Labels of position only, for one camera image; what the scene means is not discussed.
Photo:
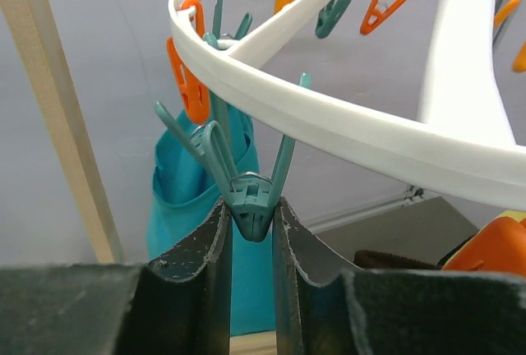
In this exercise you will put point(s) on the yellow cloth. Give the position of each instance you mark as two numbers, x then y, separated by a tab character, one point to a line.
518	216

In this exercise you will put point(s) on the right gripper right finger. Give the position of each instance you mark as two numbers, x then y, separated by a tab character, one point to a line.
324	304

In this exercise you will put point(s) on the orange clothespin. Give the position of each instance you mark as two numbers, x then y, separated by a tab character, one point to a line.
498	247
194	94

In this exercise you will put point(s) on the teal clothespin front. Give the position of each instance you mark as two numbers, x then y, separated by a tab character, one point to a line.
250	196

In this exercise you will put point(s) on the wooden drying rack frame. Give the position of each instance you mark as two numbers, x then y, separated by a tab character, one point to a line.
36	37

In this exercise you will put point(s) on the orange clothespin front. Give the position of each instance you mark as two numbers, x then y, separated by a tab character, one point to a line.
498	247

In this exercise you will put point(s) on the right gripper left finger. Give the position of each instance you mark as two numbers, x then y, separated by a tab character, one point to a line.
178	303

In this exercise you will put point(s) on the teal cloth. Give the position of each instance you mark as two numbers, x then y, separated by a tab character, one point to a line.
183	195

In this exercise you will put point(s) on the white round clip hanger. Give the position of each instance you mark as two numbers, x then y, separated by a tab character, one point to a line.
461	144

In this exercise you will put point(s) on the orange clothespin on teal cloth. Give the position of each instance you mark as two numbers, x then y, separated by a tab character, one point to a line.
194	94

